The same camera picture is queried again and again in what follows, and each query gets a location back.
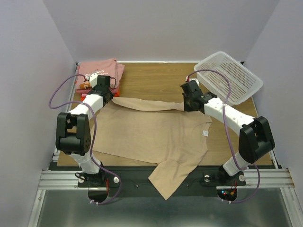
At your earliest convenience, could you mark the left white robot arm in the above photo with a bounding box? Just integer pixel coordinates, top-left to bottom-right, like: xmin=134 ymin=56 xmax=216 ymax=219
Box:
xmin=55 ymin=73 xmax=114 ymax=187

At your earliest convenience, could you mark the beige t-shirt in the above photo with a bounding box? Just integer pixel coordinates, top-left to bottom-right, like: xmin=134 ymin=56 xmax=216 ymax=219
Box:
xmin=91 ymin=97 xmax=212 ymax=199

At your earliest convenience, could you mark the aluminium frame rail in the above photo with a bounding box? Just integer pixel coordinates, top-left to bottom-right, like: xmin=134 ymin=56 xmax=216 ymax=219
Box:
xmin=37 ymin=169 xmax=83 ymax=190

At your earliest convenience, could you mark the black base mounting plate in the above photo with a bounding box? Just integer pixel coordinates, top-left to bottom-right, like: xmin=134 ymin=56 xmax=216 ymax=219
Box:
xmin=74 ymin=166 xmax=246 ymax=199

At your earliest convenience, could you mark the white plastic basket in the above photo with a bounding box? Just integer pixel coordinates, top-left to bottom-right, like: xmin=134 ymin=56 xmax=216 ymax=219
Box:
xmin=194 ymin=51 xmax=263 ymax=106

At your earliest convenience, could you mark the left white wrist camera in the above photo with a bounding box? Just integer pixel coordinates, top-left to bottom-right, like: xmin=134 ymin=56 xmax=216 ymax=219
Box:
xmin=85 ymin=73 xmax=98 ymax=87

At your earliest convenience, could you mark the orange folded t-shirt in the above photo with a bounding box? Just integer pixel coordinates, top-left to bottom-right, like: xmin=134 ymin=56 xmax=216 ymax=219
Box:
xmin=80 ymin=90 xmax=120 ymax=101

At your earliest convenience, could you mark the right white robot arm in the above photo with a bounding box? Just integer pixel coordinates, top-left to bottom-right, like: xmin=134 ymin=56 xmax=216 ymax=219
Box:
xmin=180 ymin=80 xmax=275 ymax=184

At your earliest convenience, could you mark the pink printed folded t-shirt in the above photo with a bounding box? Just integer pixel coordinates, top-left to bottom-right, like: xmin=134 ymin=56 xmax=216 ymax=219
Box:
xmin=78 ymin=58 xmax=125 ymax=88

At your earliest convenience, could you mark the dark pink folded t-shirt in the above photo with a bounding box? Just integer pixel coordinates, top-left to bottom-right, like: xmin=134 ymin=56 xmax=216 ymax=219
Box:
xmin=76 ymin=87 xmax=119 ymax=94

